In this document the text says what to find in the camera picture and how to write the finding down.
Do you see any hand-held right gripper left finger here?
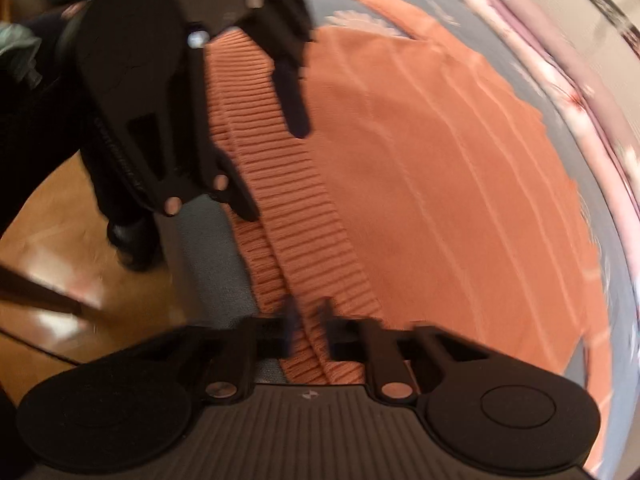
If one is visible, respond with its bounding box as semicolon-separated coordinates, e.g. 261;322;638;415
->
149;297;302;407

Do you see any orange knit sweater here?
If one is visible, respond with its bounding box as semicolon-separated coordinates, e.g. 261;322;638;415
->
202;0;615;478

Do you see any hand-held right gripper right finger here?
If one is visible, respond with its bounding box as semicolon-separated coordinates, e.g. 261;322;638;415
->
320;298;490;404

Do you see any pink and lilac floral quilt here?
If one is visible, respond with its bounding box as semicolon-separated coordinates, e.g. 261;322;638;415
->
445;0;640;286

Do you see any person's black shoe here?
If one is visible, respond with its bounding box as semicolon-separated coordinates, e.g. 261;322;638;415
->
106;216;166;272

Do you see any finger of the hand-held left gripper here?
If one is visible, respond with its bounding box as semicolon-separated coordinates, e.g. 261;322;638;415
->
124;104;262;223
245;0;315;140

